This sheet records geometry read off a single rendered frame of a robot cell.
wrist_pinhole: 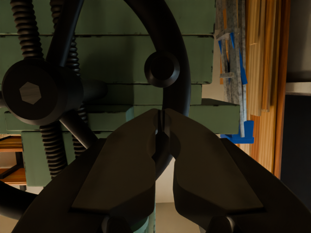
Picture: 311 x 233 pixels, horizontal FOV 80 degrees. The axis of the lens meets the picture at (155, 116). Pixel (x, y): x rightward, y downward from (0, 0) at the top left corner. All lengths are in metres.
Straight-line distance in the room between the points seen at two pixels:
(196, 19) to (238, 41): 0.83
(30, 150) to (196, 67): 0.31
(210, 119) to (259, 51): 1.36
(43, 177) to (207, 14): 0.39
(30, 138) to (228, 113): 0.34
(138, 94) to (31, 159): 0.20
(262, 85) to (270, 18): 0.48
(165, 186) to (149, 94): 2.93
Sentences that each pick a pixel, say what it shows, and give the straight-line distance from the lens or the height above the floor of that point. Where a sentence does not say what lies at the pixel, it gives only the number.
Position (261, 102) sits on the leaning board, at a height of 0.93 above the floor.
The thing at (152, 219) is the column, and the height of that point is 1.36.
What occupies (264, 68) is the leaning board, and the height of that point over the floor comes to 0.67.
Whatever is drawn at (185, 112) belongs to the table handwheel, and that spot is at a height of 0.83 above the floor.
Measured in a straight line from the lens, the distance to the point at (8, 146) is 2.97.
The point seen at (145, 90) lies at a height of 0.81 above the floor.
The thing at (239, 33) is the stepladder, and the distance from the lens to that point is 1.25.
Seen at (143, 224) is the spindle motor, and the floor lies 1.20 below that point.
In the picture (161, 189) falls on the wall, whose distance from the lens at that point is 3.27.
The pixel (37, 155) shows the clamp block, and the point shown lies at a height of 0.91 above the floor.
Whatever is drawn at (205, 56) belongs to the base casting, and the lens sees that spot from 0.38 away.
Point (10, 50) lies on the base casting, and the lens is 0.46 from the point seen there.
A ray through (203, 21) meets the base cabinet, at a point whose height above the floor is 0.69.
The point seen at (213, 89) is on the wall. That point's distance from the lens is 2.99.
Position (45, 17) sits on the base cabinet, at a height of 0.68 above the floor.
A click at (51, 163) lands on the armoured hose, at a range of 0.31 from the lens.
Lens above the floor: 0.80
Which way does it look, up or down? 9 degrees up
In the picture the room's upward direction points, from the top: 180 degrees clockwise
